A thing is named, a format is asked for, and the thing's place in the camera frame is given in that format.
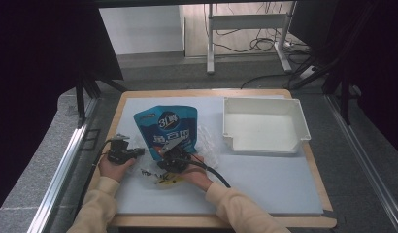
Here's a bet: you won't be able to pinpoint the aluminium rail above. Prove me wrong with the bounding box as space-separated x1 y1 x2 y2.
325 93 398 233
26 96 100 233

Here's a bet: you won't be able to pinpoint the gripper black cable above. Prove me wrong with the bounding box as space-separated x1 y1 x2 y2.
75 139 113 221
186 157 232 189

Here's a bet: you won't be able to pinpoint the black curtain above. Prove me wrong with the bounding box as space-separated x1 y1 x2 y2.
0 0 124 218
288 0 398 160

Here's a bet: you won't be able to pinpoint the pale blue foam mat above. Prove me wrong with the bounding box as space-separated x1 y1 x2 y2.
114 95 324 216

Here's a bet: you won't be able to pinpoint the white metal desk frame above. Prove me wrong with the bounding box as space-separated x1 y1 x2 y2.
206 1 298 75

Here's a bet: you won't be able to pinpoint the blue snack pouch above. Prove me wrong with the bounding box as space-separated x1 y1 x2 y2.
133 105 199 162

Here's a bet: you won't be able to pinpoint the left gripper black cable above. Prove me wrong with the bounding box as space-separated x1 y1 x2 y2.
75 139 113 221

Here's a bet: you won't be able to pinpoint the white panel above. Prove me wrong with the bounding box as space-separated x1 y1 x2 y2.
99 5 185 56

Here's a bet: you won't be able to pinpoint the white power strip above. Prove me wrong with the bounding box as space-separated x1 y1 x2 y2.
298 65 318 81

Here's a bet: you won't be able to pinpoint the person's left hand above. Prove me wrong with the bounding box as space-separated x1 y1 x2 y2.
97 156 137 183

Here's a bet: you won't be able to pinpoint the person's right hand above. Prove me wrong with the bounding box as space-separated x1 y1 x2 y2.
180 154 215 193

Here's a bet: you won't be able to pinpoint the black stand legs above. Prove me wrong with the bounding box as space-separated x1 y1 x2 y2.
288 48 355 126
75 69 129 128

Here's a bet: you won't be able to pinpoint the white plastic tray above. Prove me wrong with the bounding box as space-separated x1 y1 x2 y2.
221 96 312 155

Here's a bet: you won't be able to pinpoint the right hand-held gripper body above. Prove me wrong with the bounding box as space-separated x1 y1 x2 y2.
156 139 192 174

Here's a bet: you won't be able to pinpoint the black floor cable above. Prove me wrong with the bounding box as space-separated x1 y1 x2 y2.
240 73 293 90

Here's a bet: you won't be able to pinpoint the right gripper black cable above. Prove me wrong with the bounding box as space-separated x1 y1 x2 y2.
186 157 232 189

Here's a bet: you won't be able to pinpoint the tangle of black floor cables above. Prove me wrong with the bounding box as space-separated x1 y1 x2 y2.
203 2 313 55

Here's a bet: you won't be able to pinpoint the white translucent smiley plastic bag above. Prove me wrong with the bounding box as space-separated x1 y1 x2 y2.
128 124 221 187

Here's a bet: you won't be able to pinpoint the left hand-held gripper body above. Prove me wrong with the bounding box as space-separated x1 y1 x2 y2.
106 133 137 165

